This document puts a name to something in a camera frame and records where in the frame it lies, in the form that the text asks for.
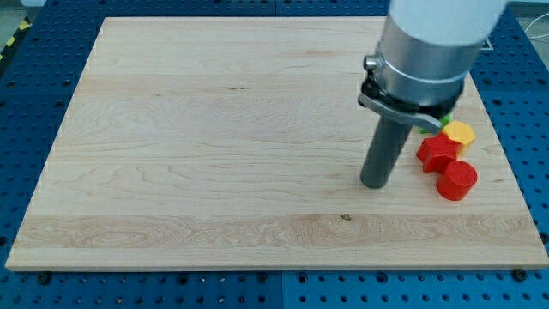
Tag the light wooden board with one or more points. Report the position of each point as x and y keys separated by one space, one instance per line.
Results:
x=236 y=144

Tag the black clamp with silver lever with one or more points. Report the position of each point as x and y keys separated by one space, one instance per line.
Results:
x=401 y=111

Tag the green block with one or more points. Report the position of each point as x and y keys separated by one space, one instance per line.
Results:
x=444 y=121

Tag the red cylinder block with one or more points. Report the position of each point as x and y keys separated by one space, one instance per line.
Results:
x=456 y=180

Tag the yellow hexagon block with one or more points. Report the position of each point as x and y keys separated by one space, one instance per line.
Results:
x=462 y=133

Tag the red star block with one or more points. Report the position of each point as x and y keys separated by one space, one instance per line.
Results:
x=435 y=153

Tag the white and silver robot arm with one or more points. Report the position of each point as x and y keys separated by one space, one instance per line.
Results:
x=416 y=74

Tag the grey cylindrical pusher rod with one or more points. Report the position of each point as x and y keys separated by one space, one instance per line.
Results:
x=385 y=148

